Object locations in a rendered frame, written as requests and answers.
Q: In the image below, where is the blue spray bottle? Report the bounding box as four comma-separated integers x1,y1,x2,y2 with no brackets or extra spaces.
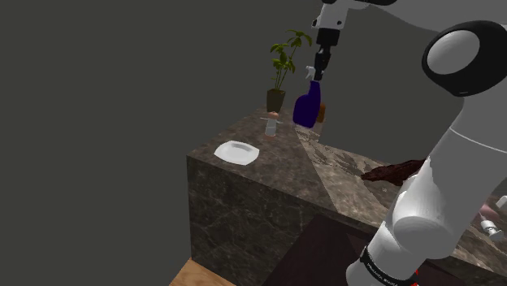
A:
292,65,323,130

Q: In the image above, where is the clear bottle with brown cap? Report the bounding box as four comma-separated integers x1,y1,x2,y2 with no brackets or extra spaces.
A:
315,102,328,137

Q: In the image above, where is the green potted plant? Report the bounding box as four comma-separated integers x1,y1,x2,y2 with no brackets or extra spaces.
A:
266,28,314,115

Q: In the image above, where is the white plate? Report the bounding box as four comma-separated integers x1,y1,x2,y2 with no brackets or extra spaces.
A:
213,140,261,167

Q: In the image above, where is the dark red-brown cloth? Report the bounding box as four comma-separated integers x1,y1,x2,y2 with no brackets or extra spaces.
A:
360,158,427,187

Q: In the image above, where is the pink round object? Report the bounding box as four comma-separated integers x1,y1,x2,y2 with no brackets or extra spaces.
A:
479,205,501,223

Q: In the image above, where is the white pump bottle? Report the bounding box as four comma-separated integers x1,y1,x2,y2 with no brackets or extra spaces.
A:
479,219,507,243

